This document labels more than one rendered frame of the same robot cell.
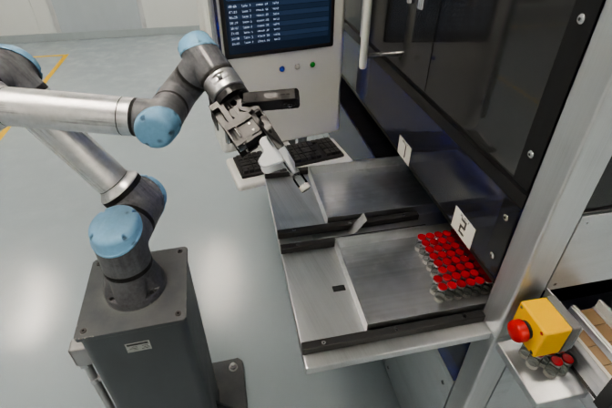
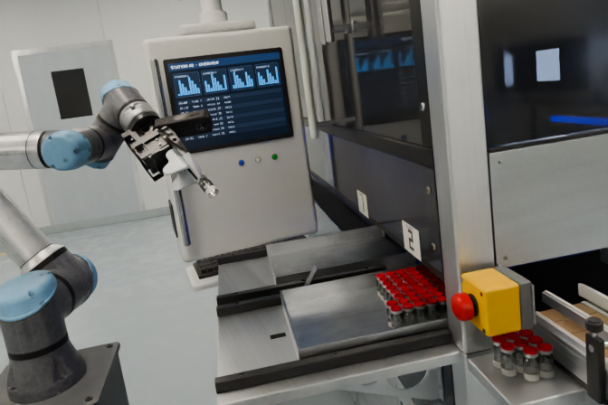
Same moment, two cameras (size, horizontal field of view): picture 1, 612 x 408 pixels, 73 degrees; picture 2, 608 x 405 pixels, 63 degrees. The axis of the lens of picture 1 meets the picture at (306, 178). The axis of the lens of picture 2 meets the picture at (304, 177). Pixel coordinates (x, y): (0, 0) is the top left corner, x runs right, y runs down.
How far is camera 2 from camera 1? 0.45 m
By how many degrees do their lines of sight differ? 25
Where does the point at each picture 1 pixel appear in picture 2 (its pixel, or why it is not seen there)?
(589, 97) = (431, 17)
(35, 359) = not seen: outside the picture
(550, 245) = (468, 193)
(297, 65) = (257, 157)
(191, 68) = (109, 108)
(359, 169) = (327, 246)
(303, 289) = (235, 341)
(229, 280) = not seen: outside the picture
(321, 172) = (283, 252)
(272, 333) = not seen: outside the picture
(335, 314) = (267, 356)
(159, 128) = (64, 145)
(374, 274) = (324, 319)
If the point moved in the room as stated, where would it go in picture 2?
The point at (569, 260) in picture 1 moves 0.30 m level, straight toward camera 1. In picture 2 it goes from (506, 219) to (397, 292)
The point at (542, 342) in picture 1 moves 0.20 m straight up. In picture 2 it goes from (486, 307) to (476, 166)
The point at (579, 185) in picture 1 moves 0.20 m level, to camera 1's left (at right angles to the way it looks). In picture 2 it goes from (462, 109) to (327, 127)
